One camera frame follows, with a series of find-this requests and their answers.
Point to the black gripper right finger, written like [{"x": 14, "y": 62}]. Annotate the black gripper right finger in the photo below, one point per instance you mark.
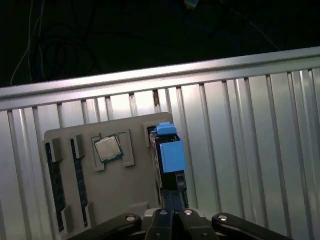
[{"x": 195, "y": 227}]

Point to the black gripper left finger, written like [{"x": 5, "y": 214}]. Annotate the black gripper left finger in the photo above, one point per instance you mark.
[{"x": 160, "y": 225}]

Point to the hard disk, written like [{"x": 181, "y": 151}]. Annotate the hard disk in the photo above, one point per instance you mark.
[{"x": 172, "y": 155}]

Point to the grey parts rack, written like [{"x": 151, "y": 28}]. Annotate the grey parts rack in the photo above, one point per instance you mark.
[{"x": 112, "y": 185}]

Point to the RAM stick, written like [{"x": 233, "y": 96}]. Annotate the RAM stick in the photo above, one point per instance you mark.
[
  {"x": 55, "y": 187},
  {"x": 79, "y": 182}
]

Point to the silver CPU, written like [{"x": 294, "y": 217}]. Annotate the silver CPU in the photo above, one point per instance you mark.
[{"x": 108, "y": 149}]

